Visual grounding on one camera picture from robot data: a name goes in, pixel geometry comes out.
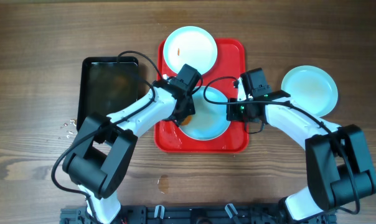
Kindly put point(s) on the white plate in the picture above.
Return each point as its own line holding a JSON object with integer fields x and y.
{"x": 190, "y": 45}
{"x": 312, "y": 88}
{"x": 208, "y": 122}

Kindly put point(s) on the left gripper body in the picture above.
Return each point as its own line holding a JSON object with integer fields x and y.
{"x": 187, "y": 109}

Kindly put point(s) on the black water tray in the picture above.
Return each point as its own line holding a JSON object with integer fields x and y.
{"x": 107, "y": 85}

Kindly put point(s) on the orange green scrub sponge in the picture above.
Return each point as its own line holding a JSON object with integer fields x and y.
{"x": 186, "y": 121}

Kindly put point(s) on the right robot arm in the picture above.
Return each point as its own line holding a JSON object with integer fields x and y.
{"x": 339, "y": 166}

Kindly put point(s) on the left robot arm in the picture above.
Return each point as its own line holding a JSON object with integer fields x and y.
{"x": 99, "y": 157}

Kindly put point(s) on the red plastic tray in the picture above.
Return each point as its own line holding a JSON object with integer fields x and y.
{"x": 169, "y": 138}

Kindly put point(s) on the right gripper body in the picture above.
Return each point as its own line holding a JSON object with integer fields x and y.
{"x": 241, "y": 112}

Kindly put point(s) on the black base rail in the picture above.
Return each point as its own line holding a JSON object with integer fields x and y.
{"x": 259, "y": 213}

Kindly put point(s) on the white plate top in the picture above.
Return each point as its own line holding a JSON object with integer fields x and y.
{"x": 190, "y": 45}

